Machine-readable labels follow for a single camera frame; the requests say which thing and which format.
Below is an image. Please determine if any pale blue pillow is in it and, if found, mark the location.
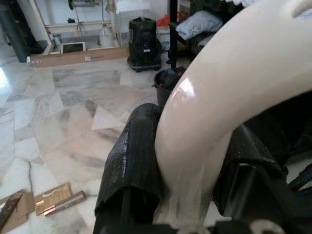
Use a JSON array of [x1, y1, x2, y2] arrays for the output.
[[175, 10, 224, 41]]

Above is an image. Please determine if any black vacuum cleaner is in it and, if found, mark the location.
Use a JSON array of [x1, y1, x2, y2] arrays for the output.
[[126, 16, 163, 74]]

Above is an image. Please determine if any dark green pole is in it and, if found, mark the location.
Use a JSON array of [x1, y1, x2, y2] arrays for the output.
[[0, 0, 33, 63]]

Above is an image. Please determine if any black furniture post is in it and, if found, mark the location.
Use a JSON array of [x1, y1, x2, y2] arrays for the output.
[[169, 0, 179, 69]]

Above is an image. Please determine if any long brown cardboard box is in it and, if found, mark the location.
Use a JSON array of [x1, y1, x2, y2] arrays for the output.
[[26, 46, 130, 69]]

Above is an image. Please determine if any dark brown strip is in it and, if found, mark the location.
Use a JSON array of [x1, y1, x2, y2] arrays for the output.
[[0, 191, 25, 230]]

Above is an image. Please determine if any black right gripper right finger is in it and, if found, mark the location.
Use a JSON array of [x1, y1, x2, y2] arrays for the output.
[[214, 123, 288, 217]]

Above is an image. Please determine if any black plastic bucket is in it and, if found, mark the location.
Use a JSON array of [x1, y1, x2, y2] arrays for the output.
[[152, 68, 189, 108]]

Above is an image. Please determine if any flat brown cardboard sheet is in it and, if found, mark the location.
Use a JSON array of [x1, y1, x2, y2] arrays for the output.
[[0, 189, 37, 234]]

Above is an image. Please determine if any white framed panel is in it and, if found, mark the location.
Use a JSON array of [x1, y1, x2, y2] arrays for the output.
[[60, 41, 87, 55]]

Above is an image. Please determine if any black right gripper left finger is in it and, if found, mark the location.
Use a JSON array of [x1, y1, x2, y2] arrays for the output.
[[94, 103, 169, 229]]

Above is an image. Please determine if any brown slim long box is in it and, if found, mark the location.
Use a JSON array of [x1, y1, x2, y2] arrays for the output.
[[44, 190, 87, 217]]

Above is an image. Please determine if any white wooden shelf frame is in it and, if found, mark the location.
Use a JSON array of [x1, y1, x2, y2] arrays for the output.
[[33, 0, 122, 55]]

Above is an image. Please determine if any white storage box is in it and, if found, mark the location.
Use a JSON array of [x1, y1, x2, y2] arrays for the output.
[[156, 26, 172, 52]]

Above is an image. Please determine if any gold brown flat box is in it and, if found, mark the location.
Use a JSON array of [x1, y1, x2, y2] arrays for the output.
[[34, 182, 74, 216]]

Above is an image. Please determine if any orange plastic bag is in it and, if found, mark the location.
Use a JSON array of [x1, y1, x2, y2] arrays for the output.
[[156, 14, 171, 28]]

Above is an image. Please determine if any cream dustpan with wooden handle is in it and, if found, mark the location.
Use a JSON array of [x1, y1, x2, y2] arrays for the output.
[[153, 0, 312, 234]]

